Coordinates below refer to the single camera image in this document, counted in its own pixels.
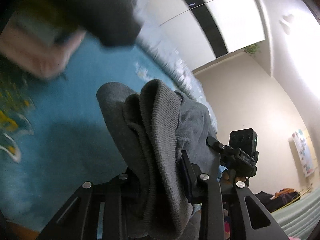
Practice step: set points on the dark grey garment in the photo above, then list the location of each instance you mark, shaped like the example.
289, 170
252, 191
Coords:
112, 21

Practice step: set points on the person's right hand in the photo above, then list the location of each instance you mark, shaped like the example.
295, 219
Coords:
229, 177

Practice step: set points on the pink folded garment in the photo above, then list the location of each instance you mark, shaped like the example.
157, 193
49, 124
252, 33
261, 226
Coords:
33, 56

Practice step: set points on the grey knit sweater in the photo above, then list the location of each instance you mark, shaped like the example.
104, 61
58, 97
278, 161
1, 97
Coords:
151, 129

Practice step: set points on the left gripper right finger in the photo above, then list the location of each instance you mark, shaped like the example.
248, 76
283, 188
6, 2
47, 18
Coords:
248, 218

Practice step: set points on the white air conditioner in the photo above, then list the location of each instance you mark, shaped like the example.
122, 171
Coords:
304, 154

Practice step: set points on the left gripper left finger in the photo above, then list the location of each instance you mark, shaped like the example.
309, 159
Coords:
94, 211

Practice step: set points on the teal floral bed blanket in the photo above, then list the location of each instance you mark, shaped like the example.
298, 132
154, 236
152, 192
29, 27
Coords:
70, 143

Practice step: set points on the hanging clothes rack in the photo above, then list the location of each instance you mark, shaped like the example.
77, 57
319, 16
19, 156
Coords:
280, 199

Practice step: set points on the light blue floral duvet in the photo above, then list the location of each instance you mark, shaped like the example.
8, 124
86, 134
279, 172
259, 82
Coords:
153, 41

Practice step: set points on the white black sliding wardrobe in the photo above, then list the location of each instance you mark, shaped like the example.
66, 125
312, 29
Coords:
205, 30

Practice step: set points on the hanging green plant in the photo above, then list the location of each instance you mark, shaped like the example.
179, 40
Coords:
252, 50

